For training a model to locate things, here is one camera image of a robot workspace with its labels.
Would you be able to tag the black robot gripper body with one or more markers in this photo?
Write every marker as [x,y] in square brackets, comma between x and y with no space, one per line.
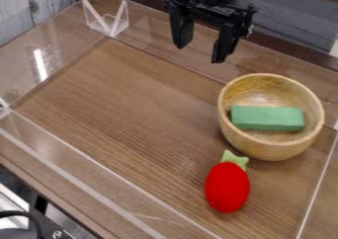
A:
[218,12]

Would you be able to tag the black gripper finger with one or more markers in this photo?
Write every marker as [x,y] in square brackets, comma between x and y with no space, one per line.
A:
[226,43]
[181,25]

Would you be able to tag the green rectangular block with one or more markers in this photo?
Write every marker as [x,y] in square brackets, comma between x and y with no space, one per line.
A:
[268,118]

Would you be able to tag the brown wooden bowl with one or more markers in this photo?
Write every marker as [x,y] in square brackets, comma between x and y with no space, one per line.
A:
[270,90]

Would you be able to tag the red plush strawberry toy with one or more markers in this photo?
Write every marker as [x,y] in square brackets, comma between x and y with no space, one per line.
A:
[228,185]

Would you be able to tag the black metal table clamp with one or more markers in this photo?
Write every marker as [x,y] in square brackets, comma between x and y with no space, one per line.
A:
[53,231]

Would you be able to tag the clear acrylic corner bracket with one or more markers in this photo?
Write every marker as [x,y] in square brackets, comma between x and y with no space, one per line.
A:
[107,24]

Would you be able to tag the clear acrylic tray wall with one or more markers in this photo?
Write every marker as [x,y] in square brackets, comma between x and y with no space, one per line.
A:
[115,208]

